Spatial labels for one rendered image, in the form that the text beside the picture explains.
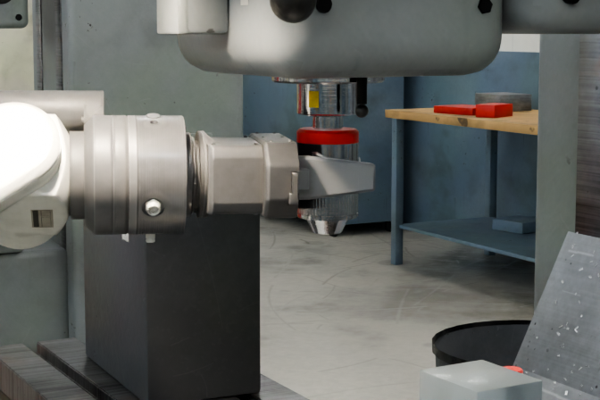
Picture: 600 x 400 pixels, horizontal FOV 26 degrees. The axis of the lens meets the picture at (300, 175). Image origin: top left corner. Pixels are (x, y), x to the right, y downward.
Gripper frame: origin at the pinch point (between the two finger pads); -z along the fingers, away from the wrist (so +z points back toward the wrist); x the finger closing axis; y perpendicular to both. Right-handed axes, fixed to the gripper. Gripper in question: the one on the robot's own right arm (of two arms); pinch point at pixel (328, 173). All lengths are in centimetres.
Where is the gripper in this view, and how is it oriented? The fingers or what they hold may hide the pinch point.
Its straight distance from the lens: 98.7
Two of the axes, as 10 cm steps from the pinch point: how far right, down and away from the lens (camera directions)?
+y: -0.1, 9.9, 1.1
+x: -1.6, -1.1, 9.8
